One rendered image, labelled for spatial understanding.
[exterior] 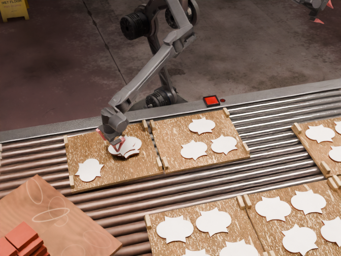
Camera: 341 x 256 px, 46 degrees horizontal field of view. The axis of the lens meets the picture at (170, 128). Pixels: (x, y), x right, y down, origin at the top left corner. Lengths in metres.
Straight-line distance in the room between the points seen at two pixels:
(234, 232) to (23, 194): 0.84
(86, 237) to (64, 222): 0.11
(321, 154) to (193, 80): 2.17
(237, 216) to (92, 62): 2.92
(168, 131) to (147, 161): 0.22
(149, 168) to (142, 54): 2.64
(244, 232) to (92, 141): 0.84
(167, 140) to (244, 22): 3.25
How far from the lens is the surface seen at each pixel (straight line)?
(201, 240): 1.61
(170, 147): 1.93
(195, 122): 2.05
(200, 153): 1.89
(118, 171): 1.83
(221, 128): 2.04
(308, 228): 1.72
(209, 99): 2.22
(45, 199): 1.66
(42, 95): 3.93
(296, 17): 5.29
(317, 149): 2.04
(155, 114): 2.14
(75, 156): 1.93
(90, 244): 1.50
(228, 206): 1.72
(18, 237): 1.31
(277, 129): 2.12
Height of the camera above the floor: 2.30
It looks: 42 degrees down
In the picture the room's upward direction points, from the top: straight up
